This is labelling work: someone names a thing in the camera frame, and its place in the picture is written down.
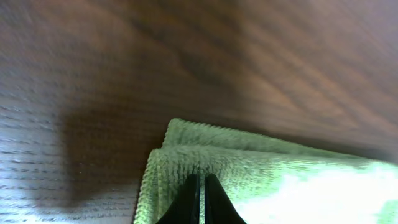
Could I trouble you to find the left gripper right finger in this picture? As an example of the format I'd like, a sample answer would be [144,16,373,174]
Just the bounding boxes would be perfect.
[205,174,246,224]

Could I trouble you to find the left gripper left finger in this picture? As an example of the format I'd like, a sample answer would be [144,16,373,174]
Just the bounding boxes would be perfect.
[157,174,200,224]

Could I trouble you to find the light green cloth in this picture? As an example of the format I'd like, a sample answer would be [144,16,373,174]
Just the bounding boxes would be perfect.
[134,118,397,223]

